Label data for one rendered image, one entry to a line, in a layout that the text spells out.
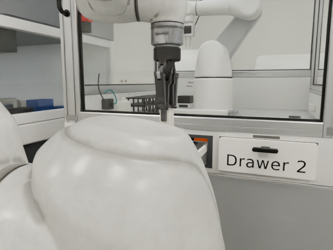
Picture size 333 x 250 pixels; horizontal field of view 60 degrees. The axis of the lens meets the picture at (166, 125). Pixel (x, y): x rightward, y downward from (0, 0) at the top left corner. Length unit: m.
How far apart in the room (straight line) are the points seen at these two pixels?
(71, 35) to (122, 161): 1.06
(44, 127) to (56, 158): 1.45
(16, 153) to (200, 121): 0.75
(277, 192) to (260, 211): 0.09
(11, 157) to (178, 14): 0.59
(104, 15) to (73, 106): 0.51
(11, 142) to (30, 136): 1.29
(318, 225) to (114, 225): 0.91
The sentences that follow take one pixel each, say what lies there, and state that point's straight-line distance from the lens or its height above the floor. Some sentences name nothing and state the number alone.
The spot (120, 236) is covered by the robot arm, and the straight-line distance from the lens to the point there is 0.18.
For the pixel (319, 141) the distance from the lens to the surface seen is 0.97.
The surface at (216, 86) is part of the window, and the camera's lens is 0.98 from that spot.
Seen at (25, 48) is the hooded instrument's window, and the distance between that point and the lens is 1.61.
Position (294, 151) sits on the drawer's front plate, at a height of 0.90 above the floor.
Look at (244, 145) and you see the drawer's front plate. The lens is 0.95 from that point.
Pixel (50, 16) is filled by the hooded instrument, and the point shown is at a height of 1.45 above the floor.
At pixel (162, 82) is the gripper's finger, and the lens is 0.75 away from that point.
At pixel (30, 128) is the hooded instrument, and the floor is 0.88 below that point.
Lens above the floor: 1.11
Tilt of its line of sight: 8 degrees down
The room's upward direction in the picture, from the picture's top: straight up
